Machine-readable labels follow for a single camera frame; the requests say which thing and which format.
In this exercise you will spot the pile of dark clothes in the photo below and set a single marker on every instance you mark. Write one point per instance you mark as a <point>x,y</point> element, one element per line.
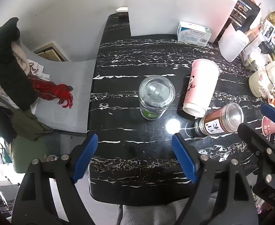
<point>8,70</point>

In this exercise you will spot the white face mask box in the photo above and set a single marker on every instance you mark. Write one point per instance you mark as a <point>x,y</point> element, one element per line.
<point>193,34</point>

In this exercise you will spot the white foam board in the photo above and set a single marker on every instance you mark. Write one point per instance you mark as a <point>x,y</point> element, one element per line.
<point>165,16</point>

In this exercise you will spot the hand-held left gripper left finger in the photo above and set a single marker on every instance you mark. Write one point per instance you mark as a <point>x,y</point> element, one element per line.
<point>85,157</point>

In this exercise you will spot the brown spice bottle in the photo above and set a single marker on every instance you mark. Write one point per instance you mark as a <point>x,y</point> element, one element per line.
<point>218,120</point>

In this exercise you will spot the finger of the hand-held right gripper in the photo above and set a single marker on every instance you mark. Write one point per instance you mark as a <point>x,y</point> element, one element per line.
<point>272,113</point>
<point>251,134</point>

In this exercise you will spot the cream ceramic teapot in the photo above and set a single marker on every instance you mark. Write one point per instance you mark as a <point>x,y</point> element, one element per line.
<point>264,79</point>

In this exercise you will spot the pink paper cup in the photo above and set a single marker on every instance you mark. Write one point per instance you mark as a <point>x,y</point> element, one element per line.
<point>199,86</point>

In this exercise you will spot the pink instant noodle cup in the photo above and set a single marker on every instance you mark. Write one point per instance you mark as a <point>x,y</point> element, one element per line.
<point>270,125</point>

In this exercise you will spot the wooden picture frame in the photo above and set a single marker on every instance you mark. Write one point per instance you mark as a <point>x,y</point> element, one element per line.
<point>50,52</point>

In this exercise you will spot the red plaid scarf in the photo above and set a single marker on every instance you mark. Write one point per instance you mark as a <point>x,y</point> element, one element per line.
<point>55,91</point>

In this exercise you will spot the white translucent plastic container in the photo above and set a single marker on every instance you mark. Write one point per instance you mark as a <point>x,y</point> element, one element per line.
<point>232,43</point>

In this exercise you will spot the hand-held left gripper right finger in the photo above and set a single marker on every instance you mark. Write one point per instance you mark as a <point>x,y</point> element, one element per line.
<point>184,157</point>

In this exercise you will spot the clear jar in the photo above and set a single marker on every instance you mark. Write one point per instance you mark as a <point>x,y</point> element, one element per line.
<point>156,93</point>

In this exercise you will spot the olive green cloth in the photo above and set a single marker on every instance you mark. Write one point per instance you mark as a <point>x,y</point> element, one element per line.
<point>27,125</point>

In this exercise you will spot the black display board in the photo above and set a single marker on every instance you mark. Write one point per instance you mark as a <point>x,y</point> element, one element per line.
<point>242,10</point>

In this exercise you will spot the gold decorative plate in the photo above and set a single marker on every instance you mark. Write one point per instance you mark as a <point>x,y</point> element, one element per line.
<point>274,18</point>

